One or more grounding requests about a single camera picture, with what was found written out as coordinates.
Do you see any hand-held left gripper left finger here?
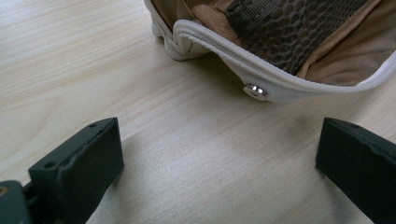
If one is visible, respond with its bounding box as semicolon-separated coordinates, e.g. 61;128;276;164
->
27;117;125;224

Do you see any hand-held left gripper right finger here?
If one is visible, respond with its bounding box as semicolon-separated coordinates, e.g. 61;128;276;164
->
315;117;396;224

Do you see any tan bag with white trim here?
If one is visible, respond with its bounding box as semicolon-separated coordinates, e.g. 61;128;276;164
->
143;0;396;104

